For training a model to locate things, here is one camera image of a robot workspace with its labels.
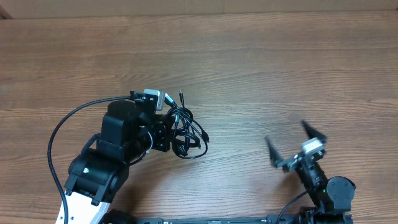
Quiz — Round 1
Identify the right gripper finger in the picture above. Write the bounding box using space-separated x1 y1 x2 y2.
265 136 284 168
301 120 328 144

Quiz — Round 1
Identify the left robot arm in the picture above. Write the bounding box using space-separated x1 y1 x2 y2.
47 89 178 224

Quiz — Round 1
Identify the right camera cable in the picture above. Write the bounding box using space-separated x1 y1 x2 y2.
275 190 309 224

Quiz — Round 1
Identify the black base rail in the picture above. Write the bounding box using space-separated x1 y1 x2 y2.
99 209 354 224

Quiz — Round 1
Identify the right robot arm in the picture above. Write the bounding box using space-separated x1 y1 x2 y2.
265 120 356 224

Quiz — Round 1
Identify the black usb cable bundle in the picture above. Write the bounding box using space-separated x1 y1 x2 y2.
164 90 210 161

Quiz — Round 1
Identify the left camera cable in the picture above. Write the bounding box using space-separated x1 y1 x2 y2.
47 95 135 224

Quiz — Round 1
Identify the camera cable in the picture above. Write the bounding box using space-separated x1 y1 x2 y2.
47 95 135 224
275 190 309 224

